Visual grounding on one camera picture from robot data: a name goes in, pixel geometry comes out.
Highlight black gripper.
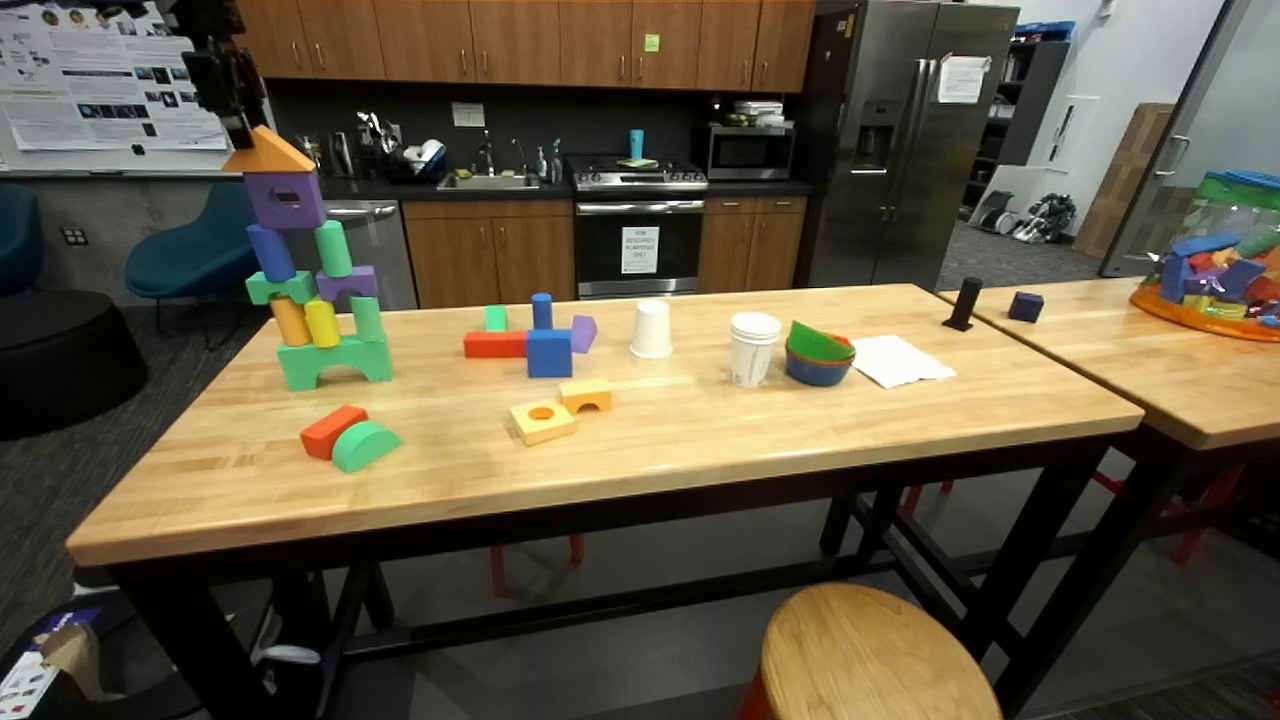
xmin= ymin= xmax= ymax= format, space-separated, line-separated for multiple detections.
xmin=173 ymin=0 xmax=263 ymax=149

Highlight orange triangular foam block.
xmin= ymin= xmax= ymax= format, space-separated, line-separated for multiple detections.
xmin=222 ymin=124 xmax=316 ymax=174

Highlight purple square block with hole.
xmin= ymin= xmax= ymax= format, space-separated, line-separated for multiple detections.
xmin=244 ymin=173 xmax=323 ymax=233

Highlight blue tilted foam block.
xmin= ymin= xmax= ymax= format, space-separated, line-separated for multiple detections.
xmin=246 ymin=223 xmax=296 ymax=285

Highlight green notched foam block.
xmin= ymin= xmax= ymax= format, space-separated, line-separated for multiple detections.
xmin=244 ymin=273 xmax=316 ymax=305

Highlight green cylinder foam block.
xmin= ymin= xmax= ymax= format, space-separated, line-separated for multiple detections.
xmin=316 ymin=218 xmax=350 ymax=277

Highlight purple arch foam block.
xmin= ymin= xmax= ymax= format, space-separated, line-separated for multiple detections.
xmin=316 ymin=262 xmax=381 ymax=309

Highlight orange cylinder foam block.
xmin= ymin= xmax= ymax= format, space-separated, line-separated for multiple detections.
xmin=268 ymin=296 xmax=306 ymax=344

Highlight yellow cylinder foam block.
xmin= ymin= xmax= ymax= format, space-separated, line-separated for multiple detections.
xmin=303 ymin=300 xmax=341 ymax=349

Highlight green bridge foam block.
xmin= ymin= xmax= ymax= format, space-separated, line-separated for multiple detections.
xmin=277 ymin=296 xmax=390 ymax=393

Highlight small green cube block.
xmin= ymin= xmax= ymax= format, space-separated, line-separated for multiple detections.
xmin=485 ymin=305 xmax=509 ymax=333

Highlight red half-round foam block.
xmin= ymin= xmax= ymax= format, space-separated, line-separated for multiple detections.
xmin=301 ymin=404 xmax=363 ymax=461

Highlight red rectangular foam block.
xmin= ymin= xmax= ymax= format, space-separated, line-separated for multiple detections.
xmin=462 ymin=333 xmax=529 ymax=361

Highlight green half-round foam block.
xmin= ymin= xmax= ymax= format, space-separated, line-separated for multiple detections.
xmin=331 ymin=418 xmax=400 ymax=471

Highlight blue cylinder foam block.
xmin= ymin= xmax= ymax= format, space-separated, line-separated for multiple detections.
xmin=531 ymin=293 xmax=551 ymax=326

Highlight blue cube foam block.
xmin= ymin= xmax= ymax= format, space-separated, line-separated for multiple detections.
xmin=529 ymin=326 xmax=570 ymax=380

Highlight purple half-round foam block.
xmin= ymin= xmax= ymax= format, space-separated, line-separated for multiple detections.
xmin=570 ymin=314 xmax=596 ymax=352

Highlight yellow square block with hole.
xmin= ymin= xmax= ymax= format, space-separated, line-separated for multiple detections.
xmin=509 ymin=401 xmax=576 ymax=444

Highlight yellow arch foam block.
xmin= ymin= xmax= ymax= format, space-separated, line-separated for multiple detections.
xmin=556 ymin=380 xmax=610 ymax=414

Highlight white paper cup stack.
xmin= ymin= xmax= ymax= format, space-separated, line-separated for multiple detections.
xmin=731 ymin=311 xmax=779 ymax=386

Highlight stack of coloured bowls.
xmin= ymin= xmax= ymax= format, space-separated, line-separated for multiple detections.
xmin=783 ymin=322 xmax=857 ymax=386

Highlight teal armchair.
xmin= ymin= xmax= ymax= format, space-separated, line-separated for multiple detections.
xmin=122 ymin=179 xmax=254 ymax=300

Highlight stainless steel dishwasher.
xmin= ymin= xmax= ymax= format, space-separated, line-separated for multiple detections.
xmin=327 ymin=201 xmax=416 ymax=309

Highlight kitchen sink with faucet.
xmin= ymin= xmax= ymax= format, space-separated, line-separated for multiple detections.
xmin=440 ymin=130 xmax=543 ymax=193

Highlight black round ottoman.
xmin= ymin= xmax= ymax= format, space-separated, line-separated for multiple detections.
xmin=0 ymin=293 xmax=146 ymax=438

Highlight teal cup on stove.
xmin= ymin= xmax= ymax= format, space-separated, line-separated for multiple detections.
xmin=628 ymin=128 xmax=649 ymax=159

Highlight stainless steel oven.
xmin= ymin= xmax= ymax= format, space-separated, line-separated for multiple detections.
xmin=570 ymin=159 xmax=709 ymax=300

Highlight white upside-down cup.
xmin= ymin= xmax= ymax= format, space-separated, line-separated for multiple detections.
xmin=630 ymin=300 xmax=671 ymax=361

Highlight microwave oven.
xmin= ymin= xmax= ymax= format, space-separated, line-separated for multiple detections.
xmin=709 ymin=124 xmax=797 ymax=179

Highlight stainless steel refrigerator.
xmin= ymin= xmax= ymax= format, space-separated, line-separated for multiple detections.
xmin=797 ymin=0 xmax=1014 ymax=286

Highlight white paper napkin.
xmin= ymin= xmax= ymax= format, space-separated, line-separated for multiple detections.
xmin=852 ymin=336 xmax=953 ymax=386

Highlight round wooden stool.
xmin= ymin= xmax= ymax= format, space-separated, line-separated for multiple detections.
xmin=736 ymin=582 xmax=1004 ymax=720

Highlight small dark blue cube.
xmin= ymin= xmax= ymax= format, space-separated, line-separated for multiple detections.
xmin=1009 ymin=293 xmax=1042 ymax=322

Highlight orange tray of toy blocks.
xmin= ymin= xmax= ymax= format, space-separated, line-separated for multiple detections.
xmin=1129 ymin=233 xmax=1280 ymax=344

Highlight white wall poster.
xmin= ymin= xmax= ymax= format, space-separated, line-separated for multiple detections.
xmin=0 ymin=0 xmax=227 ymax=157

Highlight black table power post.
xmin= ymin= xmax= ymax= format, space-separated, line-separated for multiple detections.
xmin=945 ymin=277 xmax=983 ymax=333

